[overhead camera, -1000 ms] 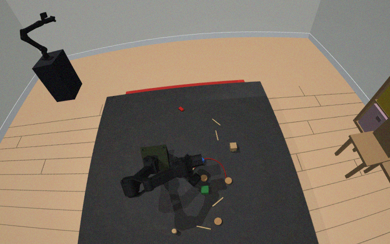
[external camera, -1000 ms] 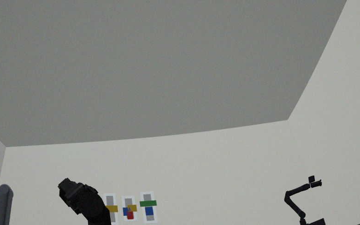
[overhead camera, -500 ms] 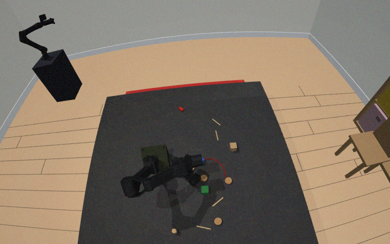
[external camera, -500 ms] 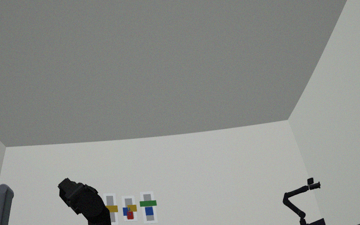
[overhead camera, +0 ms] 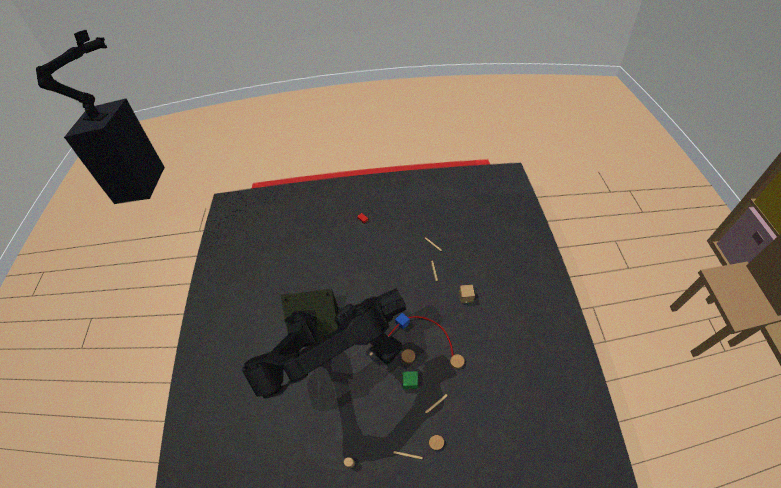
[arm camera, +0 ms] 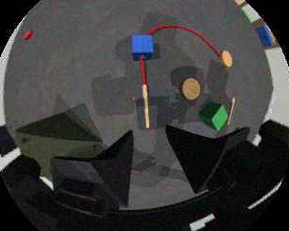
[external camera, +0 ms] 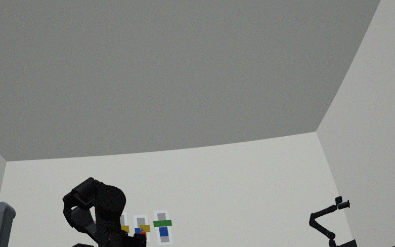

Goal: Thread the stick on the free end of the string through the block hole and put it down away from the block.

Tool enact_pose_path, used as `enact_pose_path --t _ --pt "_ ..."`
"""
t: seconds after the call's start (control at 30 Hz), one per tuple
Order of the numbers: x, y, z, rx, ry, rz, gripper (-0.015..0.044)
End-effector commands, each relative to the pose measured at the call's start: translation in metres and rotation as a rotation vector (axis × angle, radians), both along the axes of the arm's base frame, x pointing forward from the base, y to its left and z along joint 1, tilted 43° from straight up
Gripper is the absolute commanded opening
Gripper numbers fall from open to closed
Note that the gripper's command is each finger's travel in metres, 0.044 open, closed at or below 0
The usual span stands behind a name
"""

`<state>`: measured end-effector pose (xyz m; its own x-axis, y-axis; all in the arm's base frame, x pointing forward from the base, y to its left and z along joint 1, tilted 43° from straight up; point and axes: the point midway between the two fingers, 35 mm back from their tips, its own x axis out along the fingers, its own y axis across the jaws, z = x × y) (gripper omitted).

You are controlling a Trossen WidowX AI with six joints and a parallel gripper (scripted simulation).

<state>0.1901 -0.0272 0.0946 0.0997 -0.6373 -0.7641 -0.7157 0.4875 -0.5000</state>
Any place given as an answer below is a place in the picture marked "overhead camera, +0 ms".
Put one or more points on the small tan wooden block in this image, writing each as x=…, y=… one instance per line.
x=467, y=294

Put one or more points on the blue block with hole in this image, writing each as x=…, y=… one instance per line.
x=402, y=320

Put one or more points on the green block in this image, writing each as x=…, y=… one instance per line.
x=410, y=380

